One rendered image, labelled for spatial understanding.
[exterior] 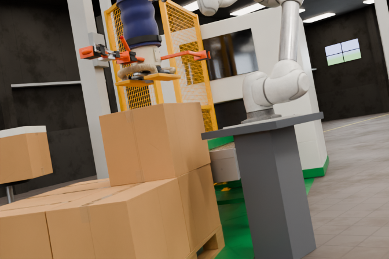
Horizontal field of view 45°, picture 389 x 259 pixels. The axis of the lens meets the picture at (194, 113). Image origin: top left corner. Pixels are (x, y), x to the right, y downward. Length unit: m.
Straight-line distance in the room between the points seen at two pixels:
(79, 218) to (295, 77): 1.26
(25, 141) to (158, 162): 1.52
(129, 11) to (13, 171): 1.64
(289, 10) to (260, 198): 1.05
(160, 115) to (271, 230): 0.86
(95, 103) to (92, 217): 2.29
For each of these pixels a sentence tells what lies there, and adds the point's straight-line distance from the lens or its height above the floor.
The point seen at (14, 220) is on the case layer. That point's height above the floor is 0.52.
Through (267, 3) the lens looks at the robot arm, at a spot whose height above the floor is 1.44.
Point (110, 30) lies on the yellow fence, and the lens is 4.82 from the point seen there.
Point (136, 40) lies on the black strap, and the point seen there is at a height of 1.35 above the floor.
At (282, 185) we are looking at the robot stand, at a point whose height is 0.40.
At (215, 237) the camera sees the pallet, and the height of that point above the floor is 0.10.
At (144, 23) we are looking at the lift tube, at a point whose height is 1.44.
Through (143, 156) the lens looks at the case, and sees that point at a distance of 2.54.
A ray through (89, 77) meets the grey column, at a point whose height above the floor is 1.39.
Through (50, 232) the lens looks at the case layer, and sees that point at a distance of 2.17.
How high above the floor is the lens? 0.79
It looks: 2 degrees up
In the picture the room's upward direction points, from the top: 10 degrees counter-clockwise
